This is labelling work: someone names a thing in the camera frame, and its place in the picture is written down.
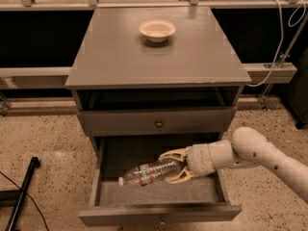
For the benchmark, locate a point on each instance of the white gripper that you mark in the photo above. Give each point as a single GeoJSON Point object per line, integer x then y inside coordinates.
{"type": "Point", "coordinates": [198, 161]}

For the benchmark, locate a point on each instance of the clear plastic water bottle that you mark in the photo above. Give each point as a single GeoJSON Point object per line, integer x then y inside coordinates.
{"type": "Point", "coordinates": [149, 173]}

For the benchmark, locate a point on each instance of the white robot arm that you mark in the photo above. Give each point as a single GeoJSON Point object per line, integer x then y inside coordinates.
{"type": "Point", "coordinates": [247, 148]}

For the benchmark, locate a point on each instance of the open grey bottom drawer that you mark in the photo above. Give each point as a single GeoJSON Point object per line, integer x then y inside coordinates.
{"type": "Point", "coordinates": [198, 200]}

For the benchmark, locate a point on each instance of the round brass drawer knob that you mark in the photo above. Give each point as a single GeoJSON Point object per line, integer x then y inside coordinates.
{"type": "Point", "coordinates": [159, 123]}

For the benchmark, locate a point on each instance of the closed grey upper drawer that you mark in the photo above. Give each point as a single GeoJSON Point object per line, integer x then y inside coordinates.
{"type": "Point", "coordinates": [142, 122]}

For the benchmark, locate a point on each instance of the grey wooden cabinet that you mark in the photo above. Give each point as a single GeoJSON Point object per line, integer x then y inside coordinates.
{"type": "Point", "coordinates": [120, 69]}

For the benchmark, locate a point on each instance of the dark box at right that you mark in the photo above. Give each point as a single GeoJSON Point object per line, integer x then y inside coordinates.
{"type": "Point", "coordinates": [296, 92]}

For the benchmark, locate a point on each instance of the beige shallow bowl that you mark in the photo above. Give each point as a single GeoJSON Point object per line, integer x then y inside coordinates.
{"type": "Point", "coordinates": [157, 30]}

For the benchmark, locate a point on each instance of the black metal stand leg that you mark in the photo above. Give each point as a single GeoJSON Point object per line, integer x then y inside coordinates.
{"type": "Point", "coordinates": [15, 198]}

